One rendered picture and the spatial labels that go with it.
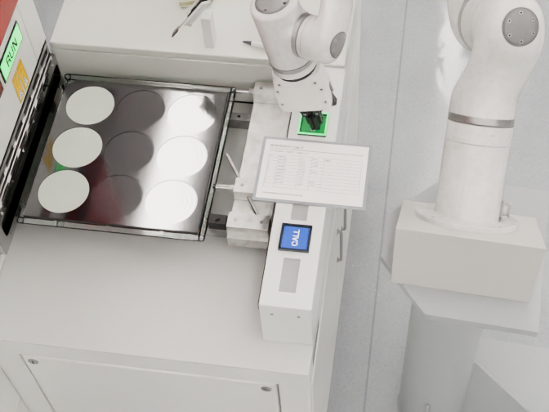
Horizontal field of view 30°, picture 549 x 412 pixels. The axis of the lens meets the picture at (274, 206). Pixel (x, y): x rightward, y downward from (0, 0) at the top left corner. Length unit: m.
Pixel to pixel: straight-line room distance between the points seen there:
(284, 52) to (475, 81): 0.34
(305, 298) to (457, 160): 0.37
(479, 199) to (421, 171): 1.25
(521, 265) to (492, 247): 0.07
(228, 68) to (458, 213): 0.59
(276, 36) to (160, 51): 0.45
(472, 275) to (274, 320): 0.37
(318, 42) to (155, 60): 0.54
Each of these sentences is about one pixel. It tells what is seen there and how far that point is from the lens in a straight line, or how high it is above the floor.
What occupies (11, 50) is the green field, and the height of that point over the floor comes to 1.10.
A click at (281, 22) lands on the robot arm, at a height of 1.28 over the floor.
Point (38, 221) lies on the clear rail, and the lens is 2.02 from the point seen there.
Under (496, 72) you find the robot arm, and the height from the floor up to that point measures 1.17.
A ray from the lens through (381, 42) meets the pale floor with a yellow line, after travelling 3.43.
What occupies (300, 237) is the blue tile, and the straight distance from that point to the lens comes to 1.85.
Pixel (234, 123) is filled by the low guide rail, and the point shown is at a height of 0.84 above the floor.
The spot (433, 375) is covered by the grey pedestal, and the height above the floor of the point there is 0.38.
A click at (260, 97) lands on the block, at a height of 0.90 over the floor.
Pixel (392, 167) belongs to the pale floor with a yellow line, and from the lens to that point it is 3.12.
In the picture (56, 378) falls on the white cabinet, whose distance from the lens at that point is 2.12.
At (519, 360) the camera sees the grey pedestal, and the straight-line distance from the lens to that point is 2.82.
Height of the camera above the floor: 2.54
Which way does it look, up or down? 57 degrees down
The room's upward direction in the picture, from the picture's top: 5 degrees counter-clockwise
